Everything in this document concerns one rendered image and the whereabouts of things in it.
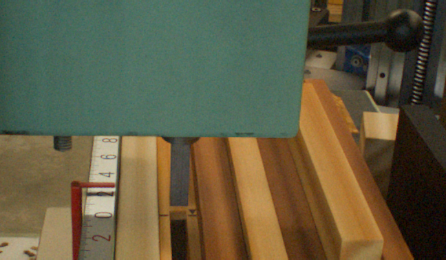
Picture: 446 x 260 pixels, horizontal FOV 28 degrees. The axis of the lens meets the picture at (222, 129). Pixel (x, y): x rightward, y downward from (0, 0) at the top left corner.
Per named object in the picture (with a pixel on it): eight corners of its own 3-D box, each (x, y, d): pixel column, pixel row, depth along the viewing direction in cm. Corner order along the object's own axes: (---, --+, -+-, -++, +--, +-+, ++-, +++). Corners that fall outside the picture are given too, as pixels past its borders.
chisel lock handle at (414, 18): (427, 59, 40) (433, 16, 39) (285, 56, 39) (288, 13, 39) (414, 45, 42) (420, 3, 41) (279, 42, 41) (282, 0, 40)
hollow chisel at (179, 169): (188, 206, 43) (191, 112, 41) (169, 206, 43) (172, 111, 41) (187, 197, 44) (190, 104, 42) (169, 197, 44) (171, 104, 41)
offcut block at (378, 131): (409, 202, 55) (418, 141, 53) (357, 197, 55) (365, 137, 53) (403, 172, 58) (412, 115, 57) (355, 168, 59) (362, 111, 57)
